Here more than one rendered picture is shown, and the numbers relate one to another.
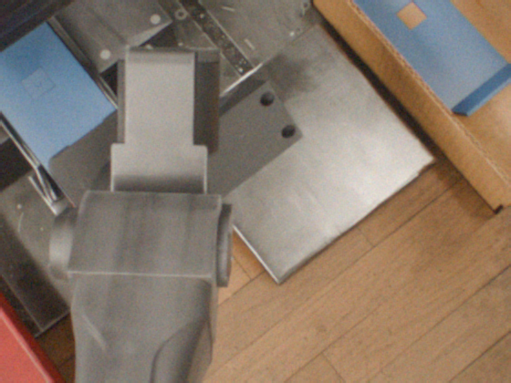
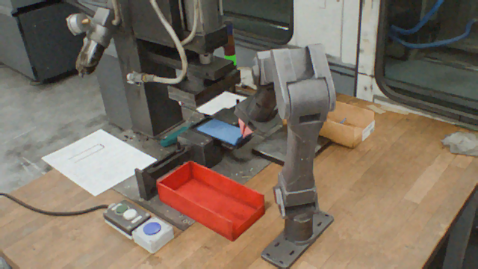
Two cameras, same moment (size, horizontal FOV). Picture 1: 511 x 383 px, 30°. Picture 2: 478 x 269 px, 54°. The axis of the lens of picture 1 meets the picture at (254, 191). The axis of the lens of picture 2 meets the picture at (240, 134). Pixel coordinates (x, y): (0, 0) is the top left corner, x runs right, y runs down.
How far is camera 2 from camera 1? 90 cm
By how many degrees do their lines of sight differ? 44
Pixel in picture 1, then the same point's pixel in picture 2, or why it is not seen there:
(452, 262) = (345, 159)
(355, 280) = (320, 167)
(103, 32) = (231, 119)
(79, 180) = (243, 108)
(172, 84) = (267, 54)
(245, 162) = not seen: hidden behind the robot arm
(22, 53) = (211, 124)
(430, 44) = not seen: hidden behind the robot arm
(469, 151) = (338, 128)
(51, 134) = (225, 134)
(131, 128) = not seen: hidden behind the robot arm
